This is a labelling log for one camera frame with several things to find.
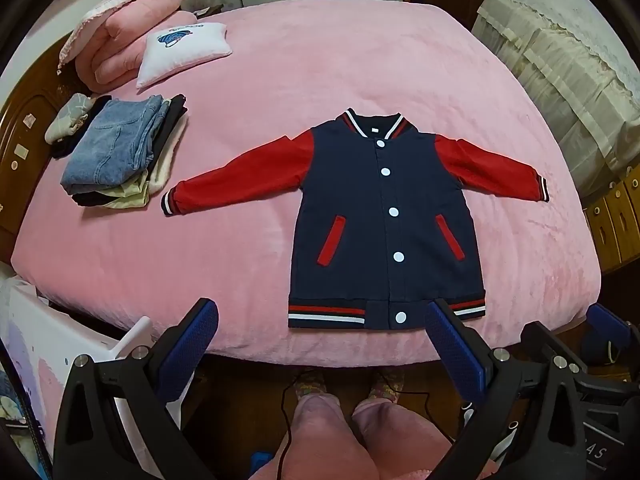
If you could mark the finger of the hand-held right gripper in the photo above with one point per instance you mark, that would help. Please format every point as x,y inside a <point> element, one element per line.
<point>550,342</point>
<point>607,322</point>

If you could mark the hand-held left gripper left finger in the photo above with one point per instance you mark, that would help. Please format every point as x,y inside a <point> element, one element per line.
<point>196,337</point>

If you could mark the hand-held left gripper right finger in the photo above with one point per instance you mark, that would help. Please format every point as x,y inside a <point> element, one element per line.
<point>454,355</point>

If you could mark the navy and red varsity jacket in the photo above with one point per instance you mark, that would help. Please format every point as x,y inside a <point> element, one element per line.
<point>360,220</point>

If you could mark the floral slipper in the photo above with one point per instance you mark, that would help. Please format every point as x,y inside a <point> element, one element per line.
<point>310,387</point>
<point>385,387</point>

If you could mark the wooden drawer cabinet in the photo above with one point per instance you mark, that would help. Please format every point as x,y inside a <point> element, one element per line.
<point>615,225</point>

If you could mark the person's pink pants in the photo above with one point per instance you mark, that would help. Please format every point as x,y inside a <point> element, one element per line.
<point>320,435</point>

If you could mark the folded cream garment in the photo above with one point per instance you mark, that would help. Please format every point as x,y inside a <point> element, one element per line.
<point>161,172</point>

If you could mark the folded blue jeans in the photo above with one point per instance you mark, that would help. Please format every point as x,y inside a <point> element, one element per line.
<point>110,145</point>

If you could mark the folded black garment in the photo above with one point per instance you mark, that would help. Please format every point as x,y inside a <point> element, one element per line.
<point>174,110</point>

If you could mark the grey patterned garment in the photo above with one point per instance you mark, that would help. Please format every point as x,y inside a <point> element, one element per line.
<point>70,115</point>

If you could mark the cream lace-covered furniture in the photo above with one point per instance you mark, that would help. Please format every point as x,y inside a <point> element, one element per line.
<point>560,60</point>

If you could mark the wooden headboard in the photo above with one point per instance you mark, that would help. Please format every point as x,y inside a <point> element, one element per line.
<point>20,125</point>

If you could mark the white printed pillow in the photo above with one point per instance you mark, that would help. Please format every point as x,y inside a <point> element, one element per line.
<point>185,55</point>

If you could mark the folded pink quilt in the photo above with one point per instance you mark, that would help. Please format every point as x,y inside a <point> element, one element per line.
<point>125,35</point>

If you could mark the bed with pink blanket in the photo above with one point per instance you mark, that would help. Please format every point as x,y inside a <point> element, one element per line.
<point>350,60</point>

